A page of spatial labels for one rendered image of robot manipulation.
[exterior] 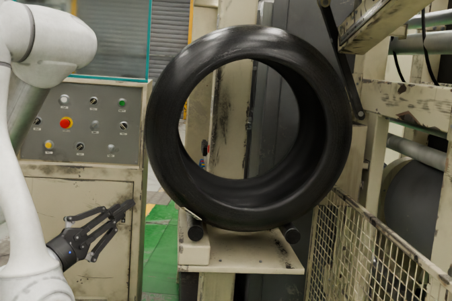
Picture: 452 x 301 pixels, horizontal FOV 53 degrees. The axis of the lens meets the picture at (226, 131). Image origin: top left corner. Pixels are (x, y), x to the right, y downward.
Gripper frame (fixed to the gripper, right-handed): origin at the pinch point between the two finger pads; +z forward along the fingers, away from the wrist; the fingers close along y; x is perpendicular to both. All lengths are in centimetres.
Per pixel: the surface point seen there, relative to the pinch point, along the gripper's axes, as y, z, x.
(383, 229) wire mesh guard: 33, 37, 44
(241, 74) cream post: -13, 66, -3
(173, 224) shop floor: 95, 147, -214
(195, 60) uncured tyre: -24.9, 30.7, 15.9
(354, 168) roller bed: 34, 77, 17
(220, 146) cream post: 7, 53, -15
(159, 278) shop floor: 91, 77, -148
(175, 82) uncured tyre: -22.2, 25.3, 11.0
